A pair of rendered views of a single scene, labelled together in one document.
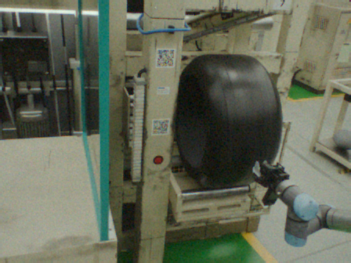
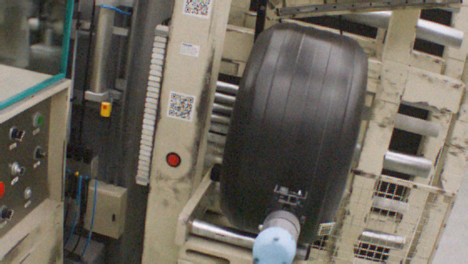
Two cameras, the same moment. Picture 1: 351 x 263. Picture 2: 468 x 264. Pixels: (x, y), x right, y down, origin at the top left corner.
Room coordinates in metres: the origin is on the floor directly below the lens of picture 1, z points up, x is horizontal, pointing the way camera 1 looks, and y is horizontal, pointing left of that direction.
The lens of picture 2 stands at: (0.17, -0.75, 1.71)
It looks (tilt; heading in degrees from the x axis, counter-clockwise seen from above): 20 degrees down; 27
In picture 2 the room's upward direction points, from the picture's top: 10 degrees clockwise
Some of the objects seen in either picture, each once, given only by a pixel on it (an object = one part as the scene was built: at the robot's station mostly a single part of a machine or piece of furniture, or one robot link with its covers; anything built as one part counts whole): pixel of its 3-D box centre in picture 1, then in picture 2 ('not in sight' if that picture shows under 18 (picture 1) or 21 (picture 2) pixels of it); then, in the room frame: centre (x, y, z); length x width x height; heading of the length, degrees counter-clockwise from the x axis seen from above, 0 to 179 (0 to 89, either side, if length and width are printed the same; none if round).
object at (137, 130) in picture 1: (138, 131); (155, 106); (1.42, 0.16, 1.19); 0.05 x 0.04 x 0.48; 19
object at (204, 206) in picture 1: (211, 203); (243, 258); (1.44, -0.19, 0.83); 0.36 x 0.09 x 0.06; 109
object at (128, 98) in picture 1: (142, 117); (221, 119); (1.86, 0.19, 1.05); 0.20 x 0.15 x 0.30; 109
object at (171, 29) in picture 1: (163, 23); not in sight; (1.47, 0.09, 1.62); 0.19 x 0.19 x 0.06; 19
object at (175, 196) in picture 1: (168, 178); (199, 203); (1.52, 0.02, 0.90); 0.40 x 0.03 x 0.10; 19
